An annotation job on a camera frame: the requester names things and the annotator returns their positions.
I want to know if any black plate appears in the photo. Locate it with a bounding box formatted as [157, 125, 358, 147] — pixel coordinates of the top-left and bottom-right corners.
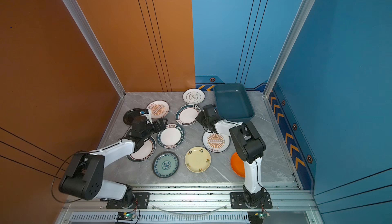
[122, 108, 144, 125]

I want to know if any green rimmed white plate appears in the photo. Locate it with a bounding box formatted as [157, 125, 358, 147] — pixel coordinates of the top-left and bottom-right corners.
[176, 104, 201, 126]

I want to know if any sunburst pattern plate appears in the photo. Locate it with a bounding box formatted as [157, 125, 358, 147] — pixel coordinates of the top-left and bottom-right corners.
[146, 100, 170, 119]
[202, 131, 231, 153]

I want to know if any cream yellow plate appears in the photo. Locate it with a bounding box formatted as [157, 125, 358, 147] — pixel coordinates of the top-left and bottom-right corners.
[185, 147, 211, 173]

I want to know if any orange plate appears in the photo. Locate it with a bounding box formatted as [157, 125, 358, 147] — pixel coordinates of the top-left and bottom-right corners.
[230, 152, 246, 178]

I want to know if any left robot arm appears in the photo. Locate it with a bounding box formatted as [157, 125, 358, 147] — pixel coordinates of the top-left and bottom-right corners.
[58, 115, 167, 206]

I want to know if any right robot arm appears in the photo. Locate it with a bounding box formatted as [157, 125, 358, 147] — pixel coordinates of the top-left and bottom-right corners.
[197, 104, 266, 196]

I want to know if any teal plastic bin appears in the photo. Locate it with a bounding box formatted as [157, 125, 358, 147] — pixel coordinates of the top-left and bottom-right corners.
[214, 83, 255, 122]

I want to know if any hao shi wei plate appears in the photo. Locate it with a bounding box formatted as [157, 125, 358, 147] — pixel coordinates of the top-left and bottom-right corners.
[157, 123, 185, 149]

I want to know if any green red rimmed plate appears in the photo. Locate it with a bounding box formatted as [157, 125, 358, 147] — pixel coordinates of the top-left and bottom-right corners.
[126, 137, 157, 162]

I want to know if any white clover pattern plate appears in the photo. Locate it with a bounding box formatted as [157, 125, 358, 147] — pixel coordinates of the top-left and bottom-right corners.
[182, 88, 205, 104]

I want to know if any teal floral pattern plate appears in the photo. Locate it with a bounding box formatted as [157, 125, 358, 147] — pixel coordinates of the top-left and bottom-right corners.
[152, 151, 179, 179]

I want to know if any left green circuit board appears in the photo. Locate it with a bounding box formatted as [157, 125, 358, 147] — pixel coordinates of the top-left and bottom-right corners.
[116, 212, 137, 223]

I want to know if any green circuit board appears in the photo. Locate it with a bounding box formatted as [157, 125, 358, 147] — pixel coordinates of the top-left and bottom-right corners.
[116, 212, 137, 223]
[248, 211, 271, 224]

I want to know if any right green circuit board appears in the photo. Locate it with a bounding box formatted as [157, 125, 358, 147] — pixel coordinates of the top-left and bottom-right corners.
[248, 211, 271, 224]

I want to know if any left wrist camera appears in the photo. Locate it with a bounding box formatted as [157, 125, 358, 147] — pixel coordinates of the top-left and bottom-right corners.
[140, 109, 152, 124]

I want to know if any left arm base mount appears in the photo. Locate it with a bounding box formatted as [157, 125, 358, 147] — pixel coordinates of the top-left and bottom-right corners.
[106, 192, 151, 210]

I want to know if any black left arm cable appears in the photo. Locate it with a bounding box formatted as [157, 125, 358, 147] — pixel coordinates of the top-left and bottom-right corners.
[50, 150, 86, 204]

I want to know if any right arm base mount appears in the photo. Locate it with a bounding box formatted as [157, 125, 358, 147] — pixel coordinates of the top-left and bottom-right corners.
[230, 191, 273, 209]

